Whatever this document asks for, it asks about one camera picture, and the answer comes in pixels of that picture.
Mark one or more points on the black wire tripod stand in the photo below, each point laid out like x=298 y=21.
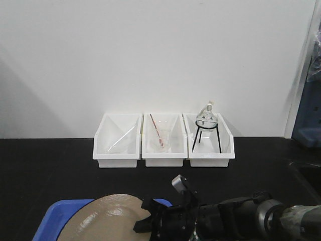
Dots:
x=218 y=140

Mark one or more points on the glass beaker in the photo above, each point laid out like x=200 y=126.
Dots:
x=155 y=146

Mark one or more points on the white storage bin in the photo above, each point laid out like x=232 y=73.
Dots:
x=206 y=153
x=178 y=150
x=111 y=127

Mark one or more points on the glass stirring rod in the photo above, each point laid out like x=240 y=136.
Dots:
x=121 y=144

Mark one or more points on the blue plastic tray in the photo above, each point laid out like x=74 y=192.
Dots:
x=57 y=216

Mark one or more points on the red glass thermometer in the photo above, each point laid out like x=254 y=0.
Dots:
x=157 y=131

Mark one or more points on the right white storage bin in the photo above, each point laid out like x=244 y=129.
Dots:
x=206 y=153

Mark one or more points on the middle white storage bin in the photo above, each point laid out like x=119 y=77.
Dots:
x=178 y=150

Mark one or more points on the glass alcohol lamp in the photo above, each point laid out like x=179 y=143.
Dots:
x=206 y=120

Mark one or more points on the beige plate with black rim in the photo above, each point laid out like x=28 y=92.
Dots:
x=111 y=217

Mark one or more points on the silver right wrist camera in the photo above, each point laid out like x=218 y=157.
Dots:
x=179 y=183

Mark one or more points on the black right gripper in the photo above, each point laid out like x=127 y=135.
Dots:
x=174 y=223

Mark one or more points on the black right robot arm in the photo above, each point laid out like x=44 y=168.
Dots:
x=258 y=217

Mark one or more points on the left white storage bin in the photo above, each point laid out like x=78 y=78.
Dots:
x=111 y=127

